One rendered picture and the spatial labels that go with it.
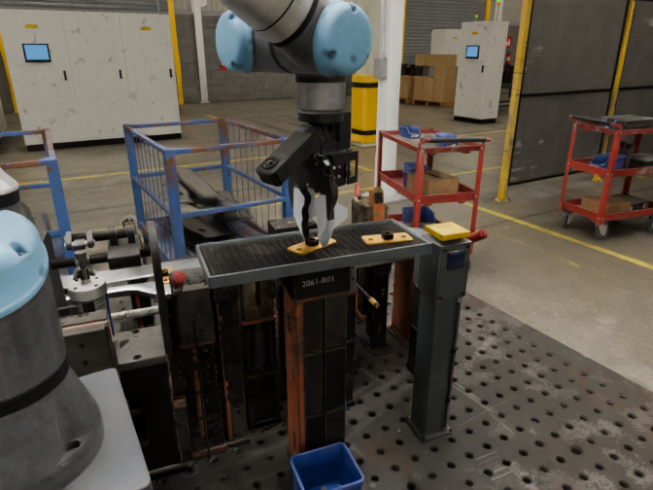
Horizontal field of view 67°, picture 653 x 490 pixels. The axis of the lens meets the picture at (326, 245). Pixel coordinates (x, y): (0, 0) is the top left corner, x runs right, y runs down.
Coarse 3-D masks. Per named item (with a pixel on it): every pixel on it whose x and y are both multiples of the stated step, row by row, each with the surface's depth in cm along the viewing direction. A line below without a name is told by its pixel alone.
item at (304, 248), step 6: (306, 240) 82; (312, 240) 81; (318, 240) 82; (330, 240) 84; (294, 246) 81; (300, 246) 81; (306, 246) 81; (312, 246) 81; (318, 246) 81; (294, 252) 79; (300, 252) 79; (306, 252) 79
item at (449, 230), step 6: (450, 222) 94; (426, 228) 92; (432, 228) 90; (438, 228) 90; (444, 228) 90; (450, 228) 90; (456, 228) 90; (462, 228) 90; (432, 234) 90; (438, 234) 88; (444, 234) 87; (450, 234) 88; (456, 234) 88; (462, 234) 89; (468, 234) 89; (444, 240) 88
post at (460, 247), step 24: (432, 240) 90; (456, 240) 90; (432, 264) 90; (432, 288) 91; (456, 288) 92; (432, 312) 94; (456, 312) 95; (432, 336) 95; (456, 336) 97; (432, 360) 97; (432, 384) 99; (432, 408) 102; (432, 432) 104
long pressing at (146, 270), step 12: (420, 228) 138; (144, 264) 115; (168, 264) 115; (180, 264) 115; (192, 264) 115; (360, 264) 116; (372, 264) 117; (60, 276) 109; (72, 276) 109; (108, 276) 109; (120, 276) 109; (132, 276) 109; (144, 276) 109; (108, 288) 103; (120, 288) 103; (132, 288) 103; (144, 288) 103; (168, 288) 103; (72, 300) 99
